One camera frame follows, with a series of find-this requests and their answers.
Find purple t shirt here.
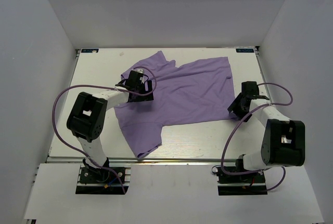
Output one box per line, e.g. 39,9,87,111
114,51,235,158

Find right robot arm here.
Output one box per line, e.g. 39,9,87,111
221,81,305,182

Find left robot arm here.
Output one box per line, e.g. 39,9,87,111
67,67,157,182

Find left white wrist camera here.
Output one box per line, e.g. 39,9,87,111
135,69,146,84

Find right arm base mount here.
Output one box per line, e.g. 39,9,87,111
211,165,267,196

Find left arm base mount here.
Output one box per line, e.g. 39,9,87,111
75,161,131,195

